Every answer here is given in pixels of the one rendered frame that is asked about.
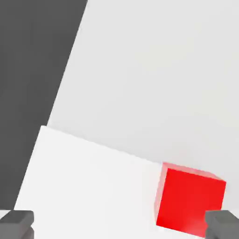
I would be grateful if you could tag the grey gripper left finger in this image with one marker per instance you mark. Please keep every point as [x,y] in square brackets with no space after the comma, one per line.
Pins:
[16,226]

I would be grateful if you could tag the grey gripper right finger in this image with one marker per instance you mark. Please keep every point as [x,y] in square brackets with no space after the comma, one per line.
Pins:
[223,226]

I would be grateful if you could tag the small red cube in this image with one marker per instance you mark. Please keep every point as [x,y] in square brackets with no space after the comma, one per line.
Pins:
[188,198]

